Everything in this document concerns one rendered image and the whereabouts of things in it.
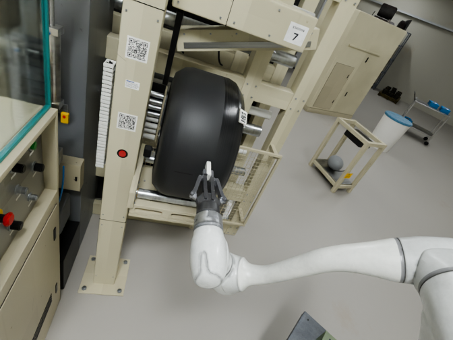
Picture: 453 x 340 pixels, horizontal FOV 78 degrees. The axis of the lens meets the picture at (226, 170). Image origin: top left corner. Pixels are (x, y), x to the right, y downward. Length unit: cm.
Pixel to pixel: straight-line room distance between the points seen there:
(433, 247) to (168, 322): 162
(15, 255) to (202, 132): 73
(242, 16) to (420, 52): 1218
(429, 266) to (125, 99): 105
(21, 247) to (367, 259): 104
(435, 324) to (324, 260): 23
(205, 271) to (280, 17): 106
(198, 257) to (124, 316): 129
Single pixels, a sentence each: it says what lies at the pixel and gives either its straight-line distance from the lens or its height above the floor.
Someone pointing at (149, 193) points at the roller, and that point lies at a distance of 133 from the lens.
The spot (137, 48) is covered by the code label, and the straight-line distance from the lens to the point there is 109.
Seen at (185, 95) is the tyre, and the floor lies 142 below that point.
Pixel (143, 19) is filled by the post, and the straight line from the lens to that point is 107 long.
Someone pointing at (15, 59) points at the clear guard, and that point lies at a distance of 89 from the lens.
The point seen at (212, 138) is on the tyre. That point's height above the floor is 133.
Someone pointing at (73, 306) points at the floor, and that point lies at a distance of 205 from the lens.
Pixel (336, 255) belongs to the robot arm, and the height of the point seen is 138.
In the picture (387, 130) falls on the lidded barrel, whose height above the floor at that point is 42.
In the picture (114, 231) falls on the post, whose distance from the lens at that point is 166.
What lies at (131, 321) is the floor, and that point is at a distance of 201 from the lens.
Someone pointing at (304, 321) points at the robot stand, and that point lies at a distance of 157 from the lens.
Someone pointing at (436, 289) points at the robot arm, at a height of 149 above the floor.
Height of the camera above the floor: 183
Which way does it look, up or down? 34 degrees down
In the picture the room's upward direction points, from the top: 23 degrees clockwise
